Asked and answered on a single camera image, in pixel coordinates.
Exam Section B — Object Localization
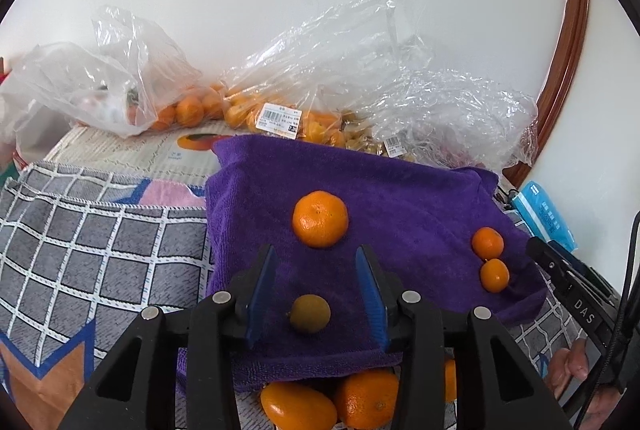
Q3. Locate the blue tissue packet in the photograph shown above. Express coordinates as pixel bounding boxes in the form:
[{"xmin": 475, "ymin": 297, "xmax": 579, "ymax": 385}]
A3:
[{"xmin": 511, "ymin": 181, "xmax": 578, "ymax": 253}]

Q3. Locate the brown wooden door frame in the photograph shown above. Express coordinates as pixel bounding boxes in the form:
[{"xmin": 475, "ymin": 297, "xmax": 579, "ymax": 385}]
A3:
[{"xmin": 534, "ymin": 0, "xmax": 590, "ymax": 159}]

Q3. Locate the purple towel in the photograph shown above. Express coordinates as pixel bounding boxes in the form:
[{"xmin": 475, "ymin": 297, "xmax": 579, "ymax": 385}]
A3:
[{"xmin": 205, "ymin": 135, "xmax": 547, "ymax": 391}]

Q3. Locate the crumpled clear bag right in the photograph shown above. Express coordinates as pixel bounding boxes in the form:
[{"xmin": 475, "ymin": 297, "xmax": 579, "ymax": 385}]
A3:
[{"xmin": 343, "ymin": 70, "xmax": 537, "ymax": 173}]

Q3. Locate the small orange kumquat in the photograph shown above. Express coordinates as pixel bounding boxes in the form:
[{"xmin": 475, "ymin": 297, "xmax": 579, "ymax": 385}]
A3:
[{"xmin": 480, "ymin": 259, "xmax": 510, "ymax": 294}]

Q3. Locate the clear bag of oranges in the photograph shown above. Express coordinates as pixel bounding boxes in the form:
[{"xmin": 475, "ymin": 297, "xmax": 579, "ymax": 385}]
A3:
[{"xmin": 1, "ymin": 6, "xmax": 224, "ymax": 138}]

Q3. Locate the person's hand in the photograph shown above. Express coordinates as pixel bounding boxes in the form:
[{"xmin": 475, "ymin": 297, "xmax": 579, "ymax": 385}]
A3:
[{"xmin": 544, "ymin": 338, "xmax": 622, "ymax": 430}]

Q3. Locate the oval orange kumquat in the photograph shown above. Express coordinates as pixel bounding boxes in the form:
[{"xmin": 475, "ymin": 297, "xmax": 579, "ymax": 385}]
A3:
[{"xmin": 259, "ymin": 382, "xmax": 337, "ymax": 430}]

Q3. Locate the grey checked blanket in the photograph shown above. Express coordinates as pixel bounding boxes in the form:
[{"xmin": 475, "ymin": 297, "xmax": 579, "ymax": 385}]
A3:
[{"xmin": 0, "ymin": 160, "xmax": 601, "ymax": 430}]

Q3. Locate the small orange tangerine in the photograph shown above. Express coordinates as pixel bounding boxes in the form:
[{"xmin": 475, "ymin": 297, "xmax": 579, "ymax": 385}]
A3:
[{"xmin": 444, "ymin": 358, "xmax": 457, "ymax": 403}]

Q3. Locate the round orange tangerine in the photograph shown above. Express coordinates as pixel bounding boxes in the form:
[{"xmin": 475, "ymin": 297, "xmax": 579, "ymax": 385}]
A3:
[{"xmin": 334, "ymin": 368, "xmax": 399, "ymax": 429}]

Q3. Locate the white plastic bag left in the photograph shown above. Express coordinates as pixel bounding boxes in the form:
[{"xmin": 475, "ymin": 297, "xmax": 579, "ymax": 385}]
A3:
[{"xmin": 1, "ymin": 97, "xmax": 72, "ymax": 171}]

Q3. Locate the clear bag with label kumquats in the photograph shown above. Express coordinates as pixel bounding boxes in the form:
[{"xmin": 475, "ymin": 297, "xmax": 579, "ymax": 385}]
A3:
[{"xmin": 222, "ymin": 0, "xmax": 433, "ymax": 145}]

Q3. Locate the yellow-green small fruit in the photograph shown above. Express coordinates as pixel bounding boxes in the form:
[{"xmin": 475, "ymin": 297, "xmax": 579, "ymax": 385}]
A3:
[{"xmin": 288, "ymin": 295, "xmax": 331, "ymax": 334}]

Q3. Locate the large orange mandarin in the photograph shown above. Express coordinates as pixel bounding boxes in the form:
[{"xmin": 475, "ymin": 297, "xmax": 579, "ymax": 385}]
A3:
[{"xmin": 292, "ymin": 191, "xmax": 349, "ymax": 248}]

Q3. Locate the white fruit carton box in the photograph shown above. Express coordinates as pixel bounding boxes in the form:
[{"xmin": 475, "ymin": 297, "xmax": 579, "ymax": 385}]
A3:
[{"xmin": 44, "ymin": 120, "xmax": 239, "ymax": 187}]

